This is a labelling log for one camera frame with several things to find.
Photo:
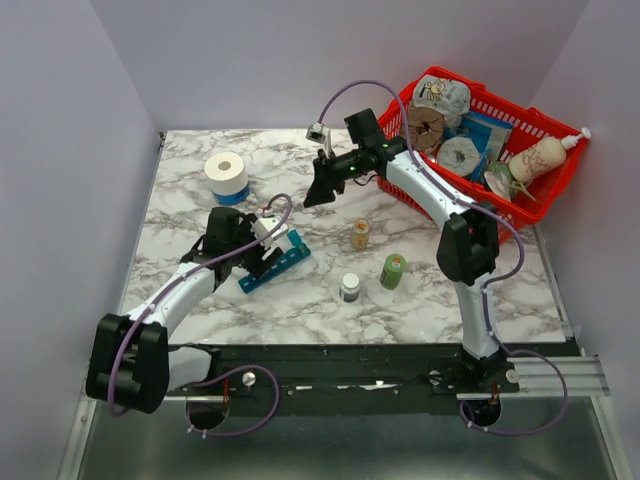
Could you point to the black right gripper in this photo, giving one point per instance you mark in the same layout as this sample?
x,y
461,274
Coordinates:
x,y
324,182

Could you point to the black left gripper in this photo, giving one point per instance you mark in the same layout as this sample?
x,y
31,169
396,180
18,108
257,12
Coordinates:
x,y
258,264

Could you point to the clear jar of yellow pills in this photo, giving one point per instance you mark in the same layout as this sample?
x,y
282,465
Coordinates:
x,y
360,234

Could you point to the teal weekly pill organizer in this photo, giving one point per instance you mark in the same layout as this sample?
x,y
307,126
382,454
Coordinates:
x,y
297,253

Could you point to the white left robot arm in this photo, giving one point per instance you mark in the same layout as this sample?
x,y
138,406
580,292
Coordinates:
x,y
132,365

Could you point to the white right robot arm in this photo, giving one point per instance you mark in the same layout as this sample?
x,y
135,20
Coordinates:
x,y
468,245

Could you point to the white tape roll blue base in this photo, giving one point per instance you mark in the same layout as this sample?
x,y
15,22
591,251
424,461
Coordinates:
x,y
227,178

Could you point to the white bottle dark label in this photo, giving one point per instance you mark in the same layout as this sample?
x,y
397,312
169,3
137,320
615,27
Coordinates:
x,y
350,287

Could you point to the green bottle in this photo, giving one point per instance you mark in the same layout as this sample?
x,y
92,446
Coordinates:
x,y
392,271

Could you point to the grey paper roll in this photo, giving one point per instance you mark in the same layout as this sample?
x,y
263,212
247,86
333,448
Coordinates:
x,y
459,156

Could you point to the grey cartoon printed pouch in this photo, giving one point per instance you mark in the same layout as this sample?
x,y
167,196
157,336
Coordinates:
x,y
451,98

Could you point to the blue packet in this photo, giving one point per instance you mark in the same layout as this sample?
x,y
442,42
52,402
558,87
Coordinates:
x,y
488,134

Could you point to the green white plant item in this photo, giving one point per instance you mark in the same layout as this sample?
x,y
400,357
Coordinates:
x,y
501,182

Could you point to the red plastic basket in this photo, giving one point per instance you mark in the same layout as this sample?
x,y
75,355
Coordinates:
x,y
529,126

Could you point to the cream pump lotion bottle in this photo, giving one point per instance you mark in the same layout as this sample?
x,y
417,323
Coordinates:
x,y
545,155

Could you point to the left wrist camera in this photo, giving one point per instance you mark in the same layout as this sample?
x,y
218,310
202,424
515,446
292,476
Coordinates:
x,y
269,229

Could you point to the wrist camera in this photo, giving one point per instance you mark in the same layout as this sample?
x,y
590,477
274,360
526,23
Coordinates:
x,y
269,229
318,133

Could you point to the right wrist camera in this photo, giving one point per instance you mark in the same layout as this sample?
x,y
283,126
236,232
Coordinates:
x,y
318,133

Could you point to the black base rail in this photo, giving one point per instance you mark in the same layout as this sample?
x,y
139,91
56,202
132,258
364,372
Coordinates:
x,y
349,380

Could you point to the aluminium extrusion frame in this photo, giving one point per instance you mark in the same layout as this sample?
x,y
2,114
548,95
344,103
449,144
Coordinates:
x,y
533,378

